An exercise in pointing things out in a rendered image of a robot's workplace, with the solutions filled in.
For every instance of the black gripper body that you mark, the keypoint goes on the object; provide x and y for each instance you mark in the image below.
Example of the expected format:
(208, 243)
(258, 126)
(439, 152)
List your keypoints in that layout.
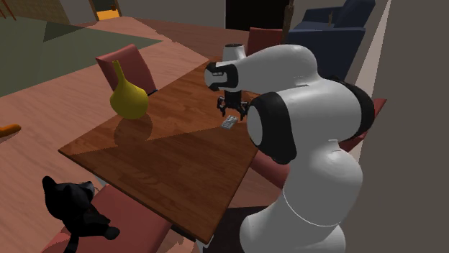
(233, 97)

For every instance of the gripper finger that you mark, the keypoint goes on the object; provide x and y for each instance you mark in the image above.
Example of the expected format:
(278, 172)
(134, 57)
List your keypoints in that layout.
(244, 108)
(221, 106)

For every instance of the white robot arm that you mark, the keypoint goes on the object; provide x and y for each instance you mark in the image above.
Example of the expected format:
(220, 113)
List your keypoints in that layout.
(315, 105)

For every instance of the grey remote control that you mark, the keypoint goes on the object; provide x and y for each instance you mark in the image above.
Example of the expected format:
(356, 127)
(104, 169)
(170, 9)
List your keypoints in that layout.
(229, 122)

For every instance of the red dining chair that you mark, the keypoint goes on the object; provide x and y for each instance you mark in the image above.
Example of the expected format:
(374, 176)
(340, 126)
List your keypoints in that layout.
(263, 38)
(129, 224)
(135, 68)
(268, 168)

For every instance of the brown wooden dining table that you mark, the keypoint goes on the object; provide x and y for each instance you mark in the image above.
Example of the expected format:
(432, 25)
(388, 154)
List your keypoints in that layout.
(175, 164)

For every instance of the yellow gourd-shaped vase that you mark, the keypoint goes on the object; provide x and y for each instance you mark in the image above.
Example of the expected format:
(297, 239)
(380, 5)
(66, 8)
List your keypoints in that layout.
(128, 100)

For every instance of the dark blue armchair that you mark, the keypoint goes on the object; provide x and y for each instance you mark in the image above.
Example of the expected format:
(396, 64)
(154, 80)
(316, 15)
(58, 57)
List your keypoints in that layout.
(326, 42)

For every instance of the dark robot stand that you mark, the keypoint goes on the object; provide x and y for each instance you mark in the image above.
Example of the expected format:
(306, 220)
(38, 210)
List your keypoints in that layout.
(229, 231)

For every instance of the grey-green rug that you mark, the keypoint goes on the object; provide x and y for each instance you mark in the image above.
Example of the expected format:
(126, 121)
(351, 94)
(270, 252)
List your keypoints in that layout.
(52, 56)

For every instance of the black cat figure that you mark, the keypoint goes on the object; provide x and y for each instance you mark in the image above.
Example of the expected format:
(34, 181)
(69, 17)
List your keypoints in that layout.
(72, 205)

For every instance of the orange elongated object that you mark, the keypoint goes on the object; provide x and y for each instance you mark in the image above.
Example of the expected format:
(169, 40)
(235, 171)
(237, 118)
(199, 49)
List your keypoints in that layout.
(8, 130)

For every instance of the doorway with wooden frame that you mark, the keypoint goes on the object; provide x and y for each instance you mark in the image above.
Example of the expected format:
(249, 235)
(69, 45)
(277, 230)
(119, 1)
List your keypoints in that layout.
(107, 14)

